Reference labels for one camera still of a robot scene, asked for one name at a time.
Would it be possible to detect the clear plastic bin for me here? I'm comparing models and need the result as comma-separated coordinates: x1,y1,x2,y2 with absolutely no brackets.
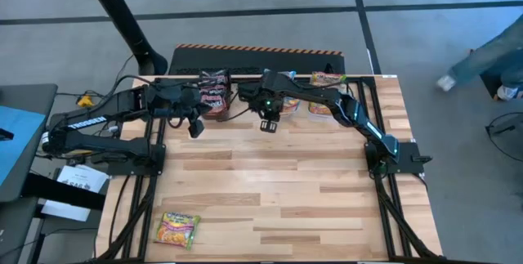
306,70,348,120
258,65,302,117

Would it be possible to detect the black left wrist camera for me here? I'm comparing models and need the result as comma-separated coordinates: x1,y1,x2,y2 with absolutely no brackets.
187,119,206,140

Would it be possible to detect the black striped floor mat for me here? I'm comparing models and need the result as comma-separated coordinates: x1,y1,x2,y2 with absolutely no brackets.
468,47,523,101
168,43,346,77

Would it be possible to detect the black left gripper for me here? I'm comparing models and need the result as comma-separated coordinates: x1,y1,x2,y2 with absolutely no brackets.
161,86,214,120

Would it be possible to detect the blue desk mat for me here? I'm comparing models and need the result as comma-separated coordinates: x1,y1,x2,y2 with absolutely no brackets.
0,105,47,186

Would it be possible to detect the black camera pole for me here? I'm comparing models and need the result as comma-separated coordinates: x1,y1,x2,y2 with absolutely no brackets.
78,0,170,77

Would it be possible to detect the white paper sheet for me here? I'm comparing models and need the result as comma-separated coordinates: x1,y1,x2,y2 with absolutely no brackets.
39,190,94,223
55,163,110,195

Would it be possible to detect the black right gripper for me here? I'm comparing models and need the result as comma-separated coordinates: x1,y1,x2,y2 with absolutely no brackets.
238,74,285,121

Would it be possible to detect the grey chair base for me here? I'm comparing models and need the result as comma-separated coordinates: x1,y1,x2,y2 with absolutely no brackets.
485,112,523,138

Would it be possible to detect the person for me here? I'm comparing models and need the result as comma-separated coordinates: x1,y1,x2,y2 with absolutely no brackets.
435,13,523,102

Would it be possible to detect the dark translucent plastic bin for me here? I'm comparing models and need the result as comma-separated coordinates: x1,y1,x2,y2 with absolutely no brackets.
197,69,234,122

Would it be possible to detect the black camera cable loop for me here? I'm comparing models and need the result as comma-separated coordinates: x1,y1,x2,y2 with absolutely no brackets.
216,106,253,123

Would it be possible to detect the dark grey desk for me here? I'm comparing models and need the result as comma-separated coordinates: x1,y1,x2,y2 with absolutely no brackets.
0,83,59,204

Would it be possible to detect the lime chili shrimp ramen packet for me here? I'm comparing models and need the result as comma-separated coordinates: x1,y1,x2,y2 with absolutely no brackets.
308,101,334,117
311,71,347,87
153,210,202,252

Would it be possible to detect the black metal table frame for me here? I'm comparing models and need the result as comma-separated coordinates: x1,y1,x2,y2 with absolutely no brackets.
94,74,441,264

